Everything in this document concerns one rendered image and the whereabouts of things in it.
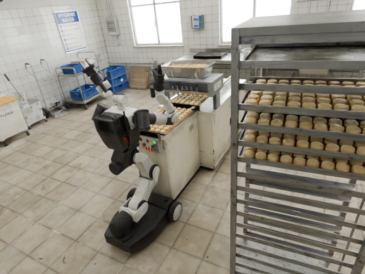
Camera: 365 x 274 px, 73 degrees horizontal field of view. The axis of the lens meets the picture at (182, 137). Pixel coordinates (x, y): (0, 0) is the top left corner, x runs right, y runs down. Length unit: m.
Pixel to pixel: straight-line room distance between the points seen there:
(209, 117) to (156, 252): 1.46
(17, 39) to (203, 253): 5.18
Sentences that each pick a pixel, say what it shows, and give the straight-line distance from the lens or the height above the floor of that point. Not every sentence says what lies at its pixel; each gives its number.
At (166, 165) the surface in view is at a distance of 2.41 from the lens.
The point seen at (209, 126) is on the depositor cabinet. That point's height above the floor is 0.66.
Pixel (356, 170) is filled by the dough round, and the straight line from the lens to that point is 1.26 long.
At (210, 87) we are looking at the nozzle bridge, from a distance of 2.60.
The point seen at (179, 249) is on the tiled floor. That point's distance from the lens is 2.40.
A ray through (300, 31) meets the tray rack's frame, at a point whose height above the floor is 1.80.
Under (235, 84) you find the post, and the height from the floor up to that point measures 1.61.
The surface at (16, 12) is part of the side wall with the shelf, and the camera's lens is 6.13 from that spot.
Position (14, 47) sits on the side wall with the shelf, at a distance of 6.01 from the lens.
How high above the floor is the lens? 1.92
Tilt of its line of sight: 29 degrees down
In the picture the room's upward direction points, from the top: 6 degrees counter-clockwise
